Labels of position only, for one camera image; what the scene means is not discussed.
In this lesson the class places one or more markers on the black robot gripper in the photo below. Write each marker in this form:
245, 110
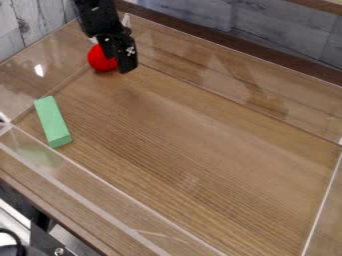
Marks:
98, 21

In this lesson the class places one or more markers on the red strawberry toy fruit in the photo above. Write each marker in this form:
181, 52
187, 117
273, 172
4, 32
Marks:
97, 61

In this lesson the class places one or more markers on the green rectangular block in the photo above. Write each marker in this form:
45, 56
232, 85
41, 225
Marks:
52, 122

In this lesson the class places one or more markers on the clear acrylic tray wall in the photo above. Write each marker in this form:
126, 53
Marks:
205, 155

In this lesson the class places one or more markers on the black metal bracket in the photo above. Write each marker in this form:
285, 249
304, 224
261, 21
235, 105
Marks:
54, 241

